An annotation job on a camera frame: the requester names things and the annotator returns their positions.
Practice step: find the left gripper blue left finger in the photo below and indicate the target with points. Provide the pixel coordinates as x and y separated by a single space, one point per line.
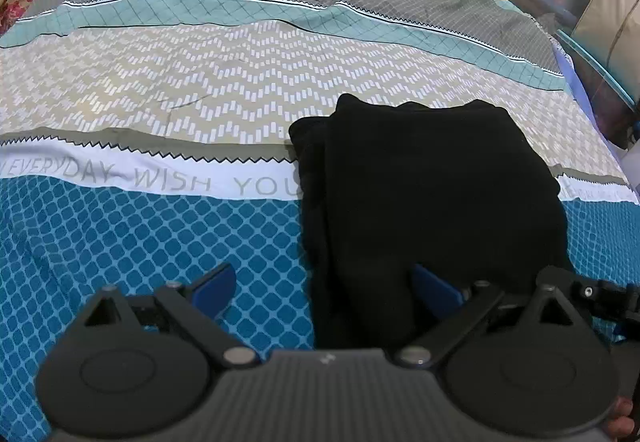
191 311

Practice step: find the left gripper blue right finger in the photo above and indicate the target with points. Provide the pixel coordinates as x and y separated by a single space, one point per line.
458 314

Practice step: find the black pants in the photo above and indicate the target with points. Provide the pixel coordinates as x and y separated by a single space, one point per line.
388 190

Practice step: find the right hand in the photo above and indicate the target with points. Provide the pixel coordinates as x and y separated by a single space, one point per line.
619 424

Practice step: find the patterned blue grey bedsheet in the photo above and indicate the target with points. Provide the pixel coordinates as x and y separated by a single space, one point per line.
147 140

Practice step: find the purple mattress edge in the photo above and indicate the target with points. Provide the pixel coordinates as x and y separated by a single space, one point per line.
580 95

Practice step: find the beige fabric storage bag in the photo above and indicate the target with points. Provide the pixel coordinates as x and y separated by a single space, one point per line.
609 31

